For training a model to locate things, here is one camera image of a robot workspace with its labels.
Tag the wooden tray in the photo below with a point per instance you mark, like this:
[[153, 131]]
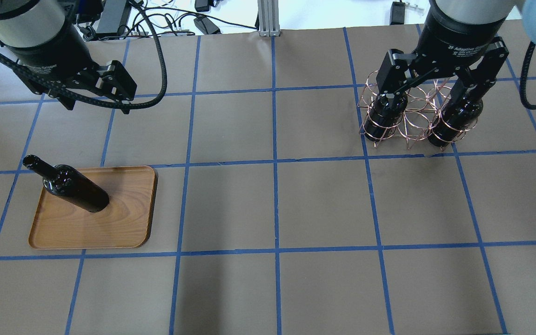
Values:
[[124, 223]]

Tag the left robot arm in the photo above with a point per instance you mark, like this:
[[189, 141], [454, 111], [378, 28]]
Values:
[[32, 12]]

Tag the copper wire bottle basket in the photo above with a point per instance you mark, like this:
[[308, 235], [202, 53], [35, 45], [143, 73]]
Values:
[[417, 122]]

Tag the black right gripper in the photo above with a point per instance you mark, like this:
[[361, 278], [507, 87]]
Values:
[[458, 38]]

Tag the black power adapter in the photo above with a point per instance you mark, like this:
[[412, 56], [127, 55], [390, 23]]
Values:
[[397, 13]]

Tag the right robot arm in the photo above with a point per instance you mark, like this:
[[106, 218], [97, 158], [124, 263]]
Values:
[[481, 11]]

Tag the aluminium frame post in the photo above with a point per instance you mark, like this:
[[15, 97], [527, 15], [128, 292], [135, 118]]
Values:
[[268, 17]]

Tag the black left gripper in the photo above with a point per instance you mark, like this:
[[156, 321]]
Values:
[[50, 50]]

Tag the dark wine bottle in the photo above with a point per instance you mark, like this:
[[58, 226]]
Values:
[[384, 115], [68, 184], [453, 121]]

